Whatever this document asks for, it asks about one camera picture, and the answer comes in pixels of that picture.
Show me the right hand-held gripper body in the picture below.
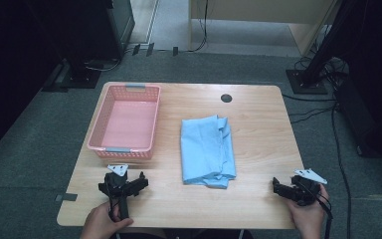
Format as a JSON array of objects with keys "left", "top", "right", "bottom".
[{"left": 289, "top": 168, "right": 328, "bottom": 207}]

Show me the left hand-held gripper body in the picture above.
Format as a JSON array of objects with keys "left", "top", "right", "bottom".
[{"left": 106, "top": 163, "right": 134, "bottom": 221}]

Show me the pink plastic basket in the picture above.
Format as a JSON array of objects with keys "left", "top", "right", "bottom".
[{"left": 87, "top": 83, "right": 162, "bottom": 160}]

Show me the light blue cloth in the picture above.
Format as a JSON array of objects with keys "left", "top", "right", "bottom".
[{"left": 179, "top": 115, "right": 238, "bottom": 190}]

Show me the person's right hand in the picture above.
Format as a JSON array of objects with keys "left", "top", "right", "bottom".
[{"left": 285, "top": 183, "right": 330, "bottom": 239}]

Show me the person's left hand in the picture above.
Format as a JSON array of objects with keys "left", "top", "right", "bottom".
[{"left": 79, "top": 200, "right": 135, "bottom": 239}]

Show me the grey tape patch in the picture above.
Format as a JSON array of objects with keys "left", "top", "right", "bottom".
[{"left": 54, "top": 192, "right": 79, "bottom": 203}]

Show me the person's dark clothing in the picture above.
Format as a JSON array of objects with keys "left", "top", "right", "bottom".
[{"left": 112, "top": 227, "right": 256, "bottom": 239}]

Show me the black box on floor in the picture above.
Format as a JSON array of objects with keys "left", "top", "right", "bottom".
[{"left": 333, "top": 79, "right": 377, "bottom": 157}]

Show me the black slanted stand with base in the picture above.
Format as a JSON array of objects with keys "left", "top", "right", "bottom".
[{"left": 285, "top": 0, "right": 359, "bottom": 96}]

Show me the black stand with square base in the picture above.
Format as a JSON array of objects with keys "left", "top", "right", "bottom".
[{"left": 60, "top": 0, "right": 103, "bottom": 90}]

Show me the dark cabinet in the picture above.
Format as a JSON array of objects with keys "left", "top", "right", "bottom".
[{"left": 103, "top": 0, "right": 136, "bottom": 62}]

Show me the light wooden furniture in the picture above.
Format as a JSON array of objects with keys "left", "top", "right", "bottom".
[{"left": 188, "top": 0, "right": 342, "bottom": 57}]

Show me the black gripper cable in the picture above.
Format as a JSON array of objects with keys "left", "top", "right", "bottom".
[{"left": 299, "top": 180, "right": 334, "bottom": 239}]

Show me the long black floor cable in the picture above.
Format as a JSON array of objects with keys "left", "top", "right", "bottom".
[{"left": 330, "top": 105, "right": 352, "bottom": 239}]

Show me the pale floor cable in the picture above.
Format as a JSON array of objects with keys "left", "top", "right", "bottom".
[{"left": 85, "top": 58, "right": 123, "bottom": 73}]

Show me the black hanging cable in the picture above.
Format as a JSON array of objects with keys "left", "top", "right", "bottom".
[{"left": 188, "top": 0, "right": 211, "bottom": 54}]

